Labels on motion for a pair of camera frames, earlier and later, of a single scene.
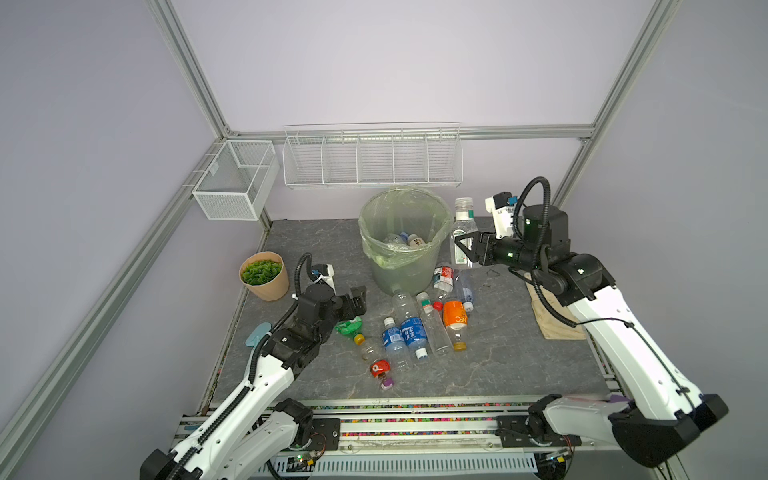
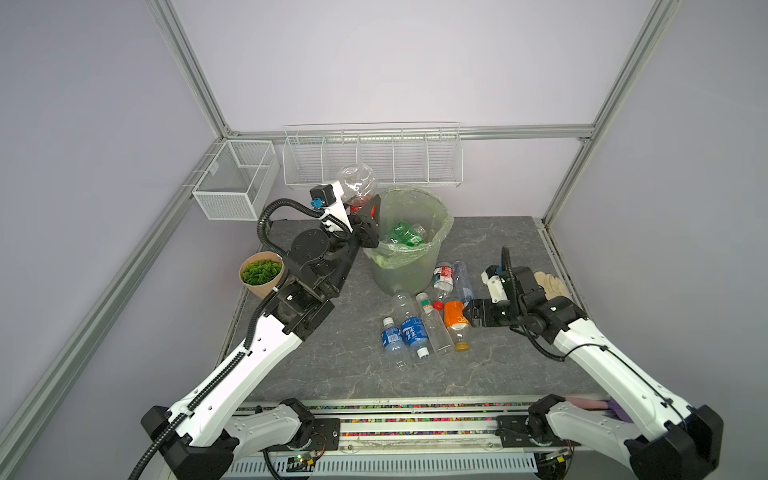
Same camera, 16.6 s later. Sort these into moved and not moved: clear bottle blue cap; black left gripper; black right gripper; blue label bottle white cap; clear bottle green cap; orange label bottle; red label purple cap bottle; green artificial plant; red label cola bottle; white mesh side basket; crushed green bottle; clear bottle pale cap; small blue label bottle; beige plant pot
Moved: crushed green bottle; black right gripper; clear bottle pale cap; black left gripper; red label purple cap bottle
Not moved: red label cola bottle; blue label bottle white cap; orange label bottle; clear bottle blue cap; clear bottle green cap; beige plant pot; white mesh side basket; small blue label bottle; green artificial plant
